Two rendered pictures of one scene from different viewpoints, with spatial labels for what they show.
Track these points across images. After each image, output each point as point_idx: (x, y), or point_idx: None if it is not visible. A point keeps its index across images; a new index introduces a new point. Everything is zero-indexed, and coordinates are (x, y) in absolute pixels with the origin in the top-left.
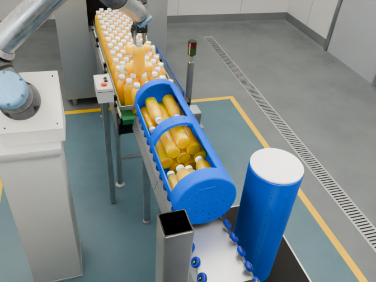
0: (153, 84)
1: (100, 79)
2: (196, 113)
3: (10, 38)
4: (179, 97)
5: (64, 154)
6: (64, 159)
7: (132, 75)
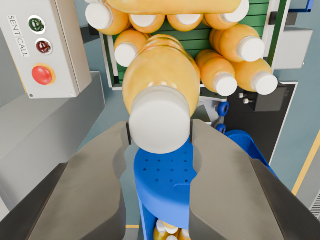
0: (176, 224)
1: (23, 30)
2: (289, 68)
3: None
4: None
5: (35, 146)
6: (40, 148)
7: (139, 21)
